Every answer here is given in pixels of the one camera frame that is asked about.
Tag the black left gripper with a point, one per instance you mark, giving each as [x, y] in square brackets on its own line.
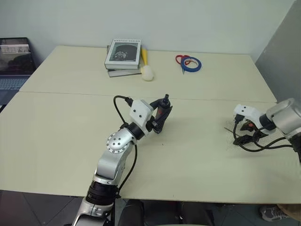
[155, 126]

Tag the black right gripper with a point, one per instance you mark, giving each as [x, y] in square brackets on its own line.
[248, 126]

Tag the black red electric screwdriver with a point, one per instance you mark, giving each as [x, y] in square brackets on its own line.
[161, 108]

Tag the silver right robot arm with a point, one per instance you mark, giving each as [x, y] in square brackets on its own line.
[283, 118]

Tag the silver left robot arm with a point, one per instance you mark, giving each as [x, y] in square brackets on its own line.
[113, 153]

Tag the thin metal screwdriver bit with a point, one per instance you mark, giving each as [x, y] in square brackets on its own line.
[229, 129]

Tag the blue tape roll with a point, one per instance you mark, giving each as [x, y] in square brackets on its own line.
[185, 67]

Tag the dark cover book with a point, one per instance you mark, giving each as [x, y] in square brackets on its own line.
[122, 72]

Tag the grey photo cover book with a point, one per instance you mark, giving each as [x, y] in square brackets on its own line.
[123, 53]

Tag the grey partition panel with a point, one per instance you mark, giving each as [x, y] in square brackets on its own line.
[281, 58]

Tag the grey sneaker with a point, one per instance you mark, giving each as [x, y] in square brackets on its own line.
[272, 213]

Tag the brown rounded object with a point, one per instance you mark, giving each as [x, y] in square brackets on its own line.
[290, 209]

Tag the dark rounded shape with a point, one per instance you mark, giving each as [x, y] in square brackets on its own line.
[131, 213]

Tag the open grey laptop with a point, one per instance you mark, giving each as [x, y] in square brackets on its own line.
[14, 66]

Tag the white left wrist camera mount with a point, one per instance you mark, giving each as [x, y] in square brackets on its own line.
[139, 113]

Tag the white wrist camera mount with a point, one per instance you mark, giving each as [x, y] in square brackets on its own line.
[139, 113]
[248, 111]

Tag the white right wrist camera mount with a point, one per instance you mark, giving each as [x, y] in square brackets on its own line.
[248, 111]

